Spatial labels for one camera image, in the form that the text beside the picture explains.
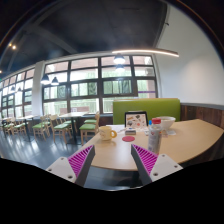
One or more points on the group of hanging pendant lamps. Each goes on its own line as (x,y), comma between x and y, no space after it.
(119,59)

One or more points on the small white paper packet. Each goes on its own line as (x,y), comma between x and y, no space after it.
(171,132)

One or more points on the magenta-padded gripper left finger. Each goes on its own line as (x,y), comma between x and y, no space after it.
(80,162)

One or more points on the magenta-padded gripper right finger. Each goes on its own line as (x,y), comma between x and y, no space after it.
(146,160)

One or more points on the clear red-capped drink bottle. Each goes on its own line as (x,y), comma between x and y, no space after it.
(154,136)

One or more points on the large black-framed window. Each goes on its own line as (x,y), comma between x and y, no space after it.
(83,88)

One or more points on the long curved ceiling light bar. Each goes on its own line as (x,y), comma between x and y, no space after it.
(146,51)

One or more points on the group of green-seated wooden chairs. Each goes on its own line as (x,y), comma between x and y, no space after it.
(60,127)

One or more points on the wooden dining table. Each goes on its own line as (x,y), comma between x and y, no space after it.
(72,115)

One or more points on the small dark flat box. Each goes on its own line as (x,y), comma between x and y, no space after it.
(130,131)

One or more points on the green upholstered booth bench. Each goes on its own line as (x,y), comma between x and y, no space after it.
(150,107)

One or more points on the flat round red coaster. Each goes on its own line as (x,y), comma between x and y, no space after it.
(128,138)

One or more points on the white bowl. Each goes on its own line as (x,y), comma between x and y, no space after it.
(166,122)

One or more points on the black tablet with sticker picture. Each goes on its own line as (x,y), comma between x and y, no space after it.
(136,120)

